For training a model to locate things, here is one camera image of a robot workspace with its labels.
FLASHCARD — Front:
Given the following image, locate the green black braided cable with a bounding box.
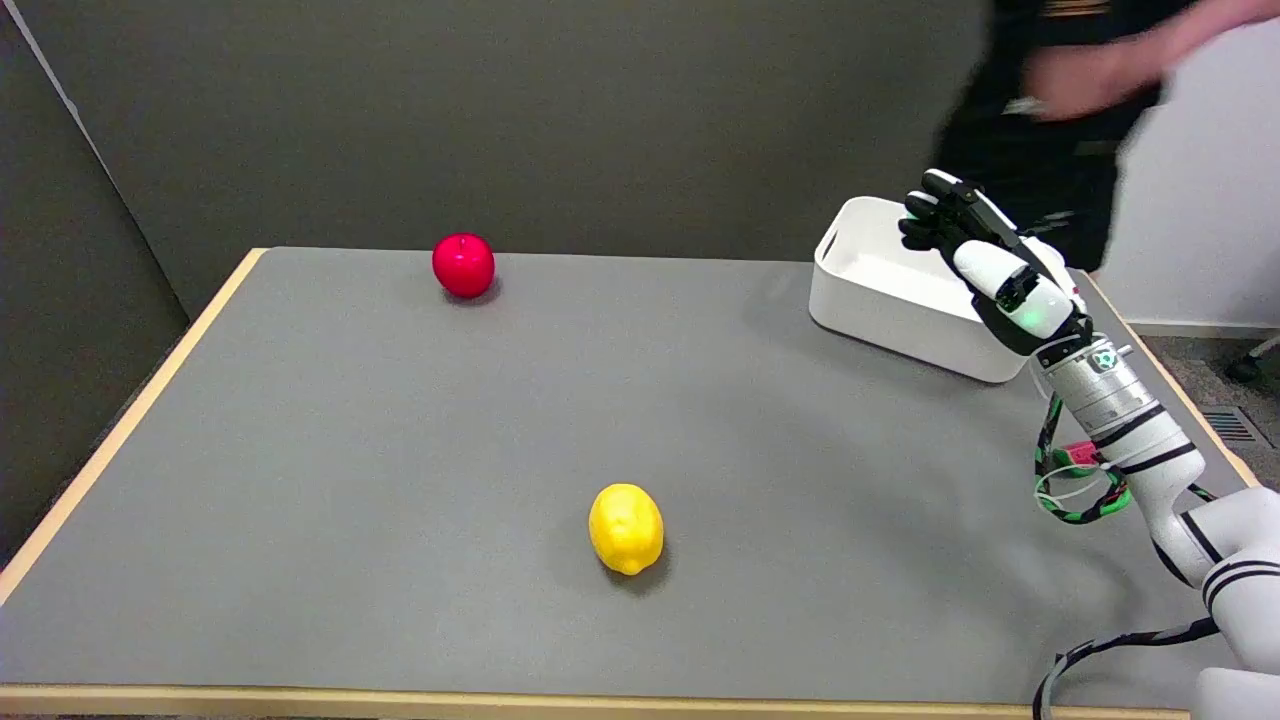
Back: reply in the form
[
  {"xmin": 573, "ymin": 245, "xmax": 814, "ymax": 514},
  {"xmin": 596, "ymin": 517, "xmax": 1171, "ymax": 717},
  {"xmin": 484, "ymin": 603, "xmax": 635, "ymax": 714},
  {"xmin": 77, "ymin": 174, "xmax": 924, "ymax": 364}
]
[{"xmin": 1033, "ymin": 395, "xmax": 1218, "ymax": 526}]

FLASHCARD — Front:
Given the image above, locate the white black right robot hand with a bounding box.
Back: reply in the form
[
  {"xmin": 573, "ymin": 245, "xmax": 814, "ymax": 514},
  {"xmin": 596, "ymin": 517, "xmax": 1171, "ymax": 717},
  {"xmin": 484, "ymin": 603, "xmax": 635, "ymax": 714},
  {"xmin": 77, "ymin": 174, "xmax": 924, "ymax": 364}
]
[{"xmin": 897, "ymin": 169, "xmax": 1093, "ymax": 358}]

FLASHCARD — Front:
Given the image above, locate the red apple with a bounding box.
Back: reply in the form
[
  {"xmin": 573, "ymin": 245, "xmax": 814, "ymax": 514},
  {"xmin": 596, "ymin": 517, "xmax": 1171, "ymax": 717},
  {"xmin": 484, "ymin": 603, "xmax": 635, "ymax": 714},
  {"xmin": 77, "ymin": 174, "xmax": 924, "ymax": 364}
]
[{"xmin": 432, "ymin": 232, "xmax": 496, "ymax": 299}]

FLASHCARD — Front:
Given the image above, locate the person in black clothes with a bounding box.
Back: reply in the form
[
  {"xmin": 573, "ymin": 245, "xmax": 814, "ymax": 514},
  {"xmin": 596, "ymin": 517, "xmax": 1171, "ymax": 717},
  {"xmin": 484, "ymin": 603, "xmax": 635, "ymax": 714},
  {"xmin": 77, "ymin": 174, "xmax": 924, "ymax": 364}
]
[{"xmin": 931, "ymin": 0, "xmax": 1280, "ymax": 275}]

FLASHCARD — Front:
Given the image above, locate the yellow lemon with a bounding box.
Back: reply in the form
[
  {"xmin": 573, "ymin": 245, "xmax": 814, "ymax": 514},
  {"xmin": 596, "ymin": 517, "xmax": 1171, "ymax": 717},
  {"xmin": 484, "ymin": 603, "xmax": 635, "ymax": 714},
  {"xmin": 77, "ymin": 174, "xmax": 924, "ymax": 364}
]
[{"xmin": 588, "ymin": 483, "xmax": 665, "ymax": 577}]

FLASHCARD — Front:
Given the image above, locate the floor vent grille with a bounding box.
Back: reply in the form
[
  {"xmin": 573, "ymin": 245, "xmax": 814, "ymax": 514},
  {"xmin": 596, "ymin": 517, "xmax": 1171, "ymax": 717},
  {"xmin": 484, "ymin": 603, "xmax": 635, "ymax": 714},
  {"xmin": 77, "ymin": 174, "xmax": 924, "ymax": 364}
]
[{"xmin": 1201, "ymin": 407, "xmax": 1275, "ymax": 450}]

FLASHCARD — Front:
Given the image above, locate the white plastic bin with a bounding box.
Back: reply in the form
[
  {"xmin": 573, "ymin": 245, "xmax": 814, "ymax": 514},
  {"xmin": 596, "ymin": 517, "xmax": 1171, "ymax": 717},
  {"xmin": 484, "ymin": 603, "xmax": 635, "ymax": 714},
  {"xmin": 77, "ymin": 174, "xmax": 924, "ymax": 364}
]
[{"xmin": 809, "ymin": 196, "xmax": 1088, "ymax": 384}]

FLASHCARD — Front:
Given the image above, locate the black chair caster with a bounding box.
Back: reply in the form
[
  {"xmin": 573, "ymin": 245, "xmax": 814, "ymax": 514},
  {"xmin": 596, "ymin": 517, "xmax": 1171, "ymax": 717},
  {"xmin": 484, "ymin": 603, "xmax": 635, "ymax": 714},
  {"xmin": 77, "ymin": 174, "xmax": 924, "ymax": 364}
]
[{"xmin": 1227, "ymin": 338, "xmax": 1280, "ymax": 384}]

